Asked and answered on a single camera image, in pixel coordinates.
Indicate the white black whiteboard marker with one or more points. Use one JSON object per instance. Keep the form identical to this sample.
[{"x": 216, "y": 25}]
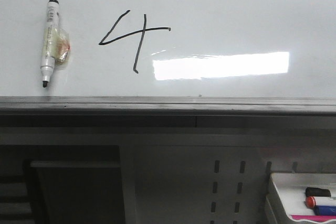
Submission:
[{"x": 56, "y": 43}]

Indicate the white whiteboard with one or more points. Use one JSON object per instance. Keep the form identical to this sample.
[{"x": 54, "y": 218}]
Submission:
[{"x": 208, "y": 63}]

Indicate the white slotted shelf panel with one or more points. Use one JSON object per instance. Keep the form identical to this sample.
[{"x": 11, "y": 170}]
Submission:
[{"x": 168, "y": 183}]

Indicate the dark cabinet unit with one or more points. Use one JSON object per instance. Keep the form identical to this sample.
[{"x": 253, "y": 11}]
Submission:
[{"x": 61, "y": 184}]

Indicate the white plastic tray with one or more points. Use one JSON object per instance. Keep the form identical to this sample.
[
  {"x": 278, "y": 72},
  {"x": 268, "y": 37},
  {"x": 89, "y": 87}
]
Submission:
[{"x": 286, "y": 195}]

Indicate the red capped marker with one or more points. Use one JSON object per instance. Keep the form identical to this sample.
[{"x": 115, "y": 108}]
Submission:
[{"x": 314, "y": 201}]

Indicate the blue capped marker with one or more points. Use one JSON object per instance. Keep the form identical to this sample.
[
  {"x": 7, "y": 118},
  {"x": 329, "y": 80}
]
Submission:
[{"x": 325, "y": 210}]

